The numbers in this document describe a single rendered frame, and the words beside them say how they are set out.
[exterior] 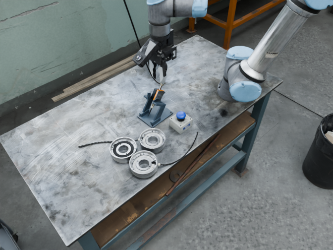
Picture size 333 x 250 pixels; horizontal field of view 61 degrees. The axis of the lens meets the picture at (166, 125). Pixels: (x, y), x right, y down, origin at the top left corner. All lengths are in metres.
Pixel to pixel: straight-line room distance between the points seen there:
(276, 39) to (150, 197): 0.82
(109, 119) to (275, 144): 1.42
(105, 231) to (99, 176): 0.27
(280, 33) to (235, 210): 1.21
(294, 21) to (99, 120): 0.84
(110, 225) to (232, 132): 0.77
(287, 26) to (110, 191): 0.82
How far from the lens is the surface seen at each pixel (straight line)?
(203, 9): 0.97
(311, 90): 2.89
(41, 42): 2.57
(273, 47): 1.07
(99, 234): 1.27
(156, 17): 0.98
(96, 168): 1.12
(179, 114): 1.16
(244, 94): 1.15
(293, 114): 2.59
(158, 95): 1.18
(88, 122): 1.28
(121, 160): 1.08
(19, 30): 2.48
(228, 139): 1.52
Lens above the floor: 1.70
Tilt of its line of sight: 48 degrees down
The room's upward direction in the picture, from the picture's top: 1 degrees counter-clockwise
